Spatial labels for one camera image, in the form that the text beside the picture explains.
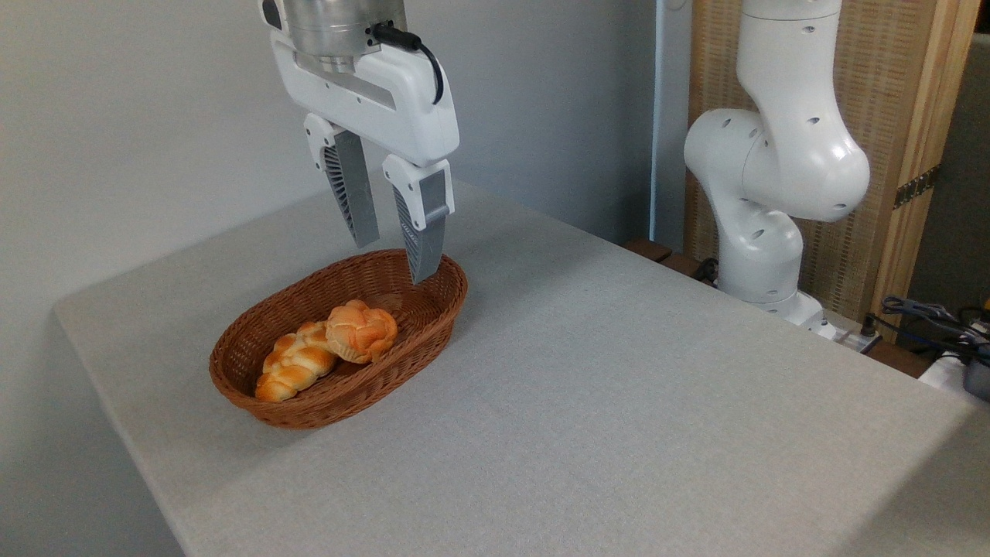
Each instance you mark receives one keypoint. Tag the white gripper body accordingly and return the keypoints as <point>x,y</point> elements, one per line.
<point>402,100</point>

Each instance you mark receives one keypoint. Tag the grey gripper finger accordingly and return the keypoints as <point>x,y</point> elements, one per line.
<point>424,232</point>
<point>354,186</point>

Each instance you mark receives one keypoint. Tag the round knotted bread roll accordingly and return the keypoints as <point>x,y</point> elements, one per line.
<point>360,331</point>

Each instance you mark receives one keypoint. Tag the braided bread loaf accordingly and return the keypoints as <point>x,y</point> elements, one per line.
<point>298,360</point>

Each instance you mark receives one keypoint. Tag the brown wicker basket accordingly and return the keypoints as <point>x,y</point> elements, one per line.
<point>402,309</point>

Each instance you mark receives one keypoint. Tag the brown wooden base board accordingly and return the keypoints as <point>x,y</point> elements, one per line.
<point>650,249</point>

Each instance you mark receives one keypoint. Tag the metal screen hinge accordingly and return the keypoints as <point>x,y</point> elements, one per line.
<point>916,187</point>

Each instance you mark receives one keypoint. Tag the grey box with white base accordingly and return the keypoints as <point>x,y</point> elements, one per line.
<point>976,377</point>

